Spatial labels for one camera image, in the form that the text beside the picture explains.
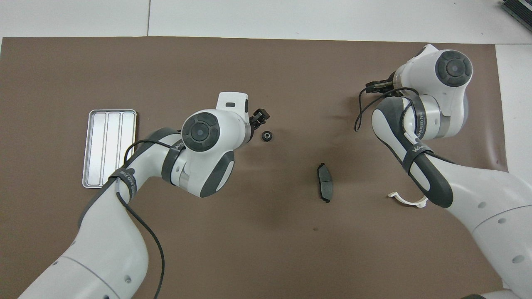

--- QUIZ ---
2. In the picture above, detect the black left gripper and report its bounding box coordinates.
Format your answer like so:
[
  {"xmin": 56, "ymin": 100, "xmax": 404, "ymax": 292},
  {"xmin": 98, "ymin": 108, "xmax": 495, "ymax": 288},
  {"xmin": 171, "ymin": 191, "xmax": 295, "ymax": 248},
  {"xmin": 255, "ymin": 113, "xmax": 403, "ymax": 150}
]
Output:
[{"xmin": 249, "ymin": 109, "xmax": 270, "ymax": 132}]

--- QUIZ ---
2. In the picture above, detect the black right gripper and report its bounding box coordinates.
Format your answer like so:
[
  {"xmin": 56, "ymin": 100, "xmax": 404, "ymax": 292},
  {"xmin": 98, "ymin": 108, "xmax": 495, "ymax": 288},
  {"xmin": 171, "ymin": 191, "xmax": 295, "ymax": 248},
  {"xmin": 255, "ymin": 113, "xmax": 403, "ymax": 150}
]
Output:
[{"xmin": 366, "ymin": 80, "xmax": 395, "ymax": 93}]

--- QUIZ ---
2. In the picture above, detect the silver metal tray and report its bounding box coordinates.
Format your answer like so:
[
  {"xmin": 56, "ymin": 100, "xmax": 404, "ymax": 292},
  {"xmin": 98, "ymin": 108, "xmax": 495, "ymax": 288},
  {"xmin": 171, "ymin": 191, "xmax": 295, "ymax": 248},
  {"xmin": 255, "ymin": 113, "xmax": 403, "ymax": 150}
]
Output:
[{"xmin": 82, "ymin": 109, "xmax": 138, "ymax": 189}]

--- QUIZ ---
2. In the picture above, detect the grey brake pad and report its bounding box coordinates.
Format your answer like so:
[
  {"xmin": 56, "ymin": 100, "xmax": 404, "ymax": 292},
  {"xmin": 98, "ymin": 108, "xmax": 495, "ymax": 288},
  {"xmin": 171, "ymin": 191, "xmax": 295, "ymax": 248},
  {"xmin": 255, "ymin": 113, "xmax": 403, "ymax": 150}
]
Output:
[{"xmin": 317, "ymin": 162, "xmax": 334, "ymax": 203}]

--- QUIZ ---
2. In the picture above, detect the brown paper mat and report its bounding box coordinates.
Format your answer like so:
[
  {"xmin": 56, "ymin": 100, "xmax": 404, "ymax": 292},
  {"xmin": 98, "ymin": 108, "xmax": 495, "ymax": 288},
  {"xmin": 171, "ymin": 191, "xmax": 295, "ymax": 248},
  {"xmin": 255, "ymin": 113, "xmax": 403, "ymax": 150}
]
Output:
[{"xmin": 0, "ymin": 37, "xmax": 523, "ymax": 299}]

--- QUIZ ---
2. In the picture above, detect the white curved plastic clip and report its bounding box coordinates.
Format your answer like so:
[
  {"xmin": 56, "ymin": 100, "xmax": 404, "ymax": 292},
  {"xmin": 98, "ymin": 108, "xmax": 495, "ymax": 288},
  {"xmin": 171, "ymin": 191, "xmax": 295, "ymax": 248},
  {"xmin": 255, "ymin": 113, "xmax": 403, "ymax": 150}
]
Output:
[{"xmin": 387, "ymin": 191, "xmax": 429, "ymax": 208}]

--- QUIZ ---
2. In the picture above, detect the dark ribbed metal device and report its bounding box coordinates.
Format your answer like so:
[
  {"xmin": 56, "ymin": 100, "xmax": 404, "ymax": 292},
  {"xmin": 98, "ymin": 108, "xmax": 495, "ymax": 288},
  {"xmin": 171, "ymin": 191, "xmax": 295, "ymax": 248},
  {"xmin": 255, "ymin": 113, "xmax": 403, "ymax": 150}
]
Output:
[{"xmin": 500, "ymin": 0, "xmax": 532, "ymax": 32}]

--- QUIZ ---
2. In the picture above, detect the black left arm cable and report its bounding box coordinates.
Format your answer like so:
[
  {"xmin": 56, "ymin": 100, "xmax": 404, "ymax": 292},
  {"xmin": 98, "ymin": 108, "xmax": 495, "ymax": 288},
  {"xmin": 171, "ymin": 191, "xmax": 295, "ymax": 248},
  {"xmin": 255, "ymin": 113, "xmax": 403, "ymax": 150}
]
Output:
[{"xmin": 116, "ymin": 139, "xmax": 185, "ymax": 299}]

